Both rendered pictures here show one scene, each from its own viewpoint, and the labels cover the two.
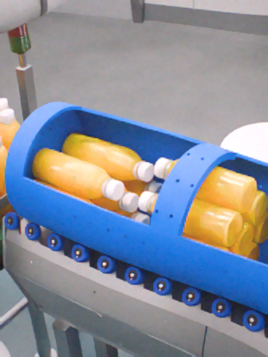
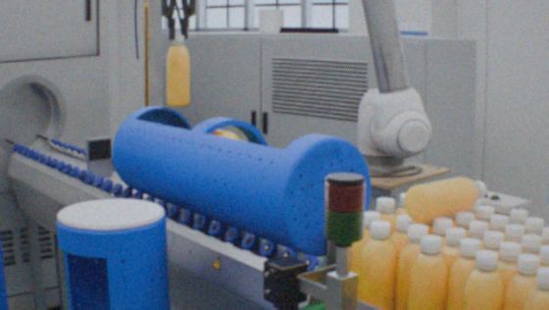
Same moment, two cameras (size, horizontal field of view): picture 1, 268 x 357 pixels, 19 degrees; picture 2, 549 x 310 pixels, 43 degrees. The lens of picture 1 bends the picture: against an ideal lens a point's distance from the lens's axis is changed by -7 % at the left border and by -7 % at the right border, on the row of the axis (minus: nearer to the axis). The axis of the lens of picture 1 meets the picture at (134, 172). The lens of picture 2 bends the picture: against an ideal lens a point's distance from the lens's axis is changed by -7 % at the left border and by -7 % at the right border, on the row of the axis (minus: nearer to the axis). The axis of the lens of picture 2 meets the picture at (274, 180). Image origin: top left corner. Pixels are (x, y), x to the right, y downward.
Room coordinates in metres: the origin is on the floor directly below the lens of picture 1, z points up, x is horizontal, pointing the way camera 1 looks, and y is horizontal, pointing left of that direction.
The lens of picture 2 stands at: (3.30, 0.41, 1.49)
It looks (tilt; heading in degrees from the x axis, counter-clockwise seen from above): 12 degrees down; 191
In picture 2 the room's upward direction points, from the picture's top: straight up
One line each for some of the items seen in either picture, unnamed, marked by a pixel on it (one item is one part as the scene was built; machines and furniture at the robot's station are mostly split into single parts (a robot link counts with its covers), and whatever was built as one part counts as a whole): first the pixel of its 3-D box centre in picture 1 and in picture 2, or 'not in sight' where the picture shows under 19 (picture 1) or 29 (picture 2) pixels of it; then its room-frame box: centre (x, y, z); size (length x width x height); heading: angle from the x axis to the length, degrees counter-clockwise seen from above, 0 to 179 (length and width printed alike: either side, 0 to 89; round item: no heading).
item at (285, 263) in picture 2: not in sight; (286, 284); (1.83, 0.14, 0.95); 0.10 x 0.07 x 0.10; 139
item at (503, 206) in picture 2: not in sight; (486, 215); (1.56, 0.59, 1.05); 0.20 x 0.10 x 0.10; 49
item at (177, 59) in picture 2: not in sight; (177, 73); (1.09, -0.34, 1.34); 0.07 x 0.07 x 0.20
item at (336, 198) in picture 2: (17, 27); (344, 194); (2.17, 0.30, 1.23); 0.06 x 0.06 x 0.04
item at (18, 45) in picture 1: (19, 41); (344, 223); (2.17, 0.30, 1.18); 0.06 x 0.06 x 0.05
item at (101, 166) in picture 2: not in sight; (99, 158); (0.78, -0.77, 1.00); 0.10 x 0.04 x 0.15; 139
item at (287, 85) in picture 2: not in sight; (290, 156); (-0.93, -0.34, 0.72); 2.15 x 0.54 x 1.45; 57
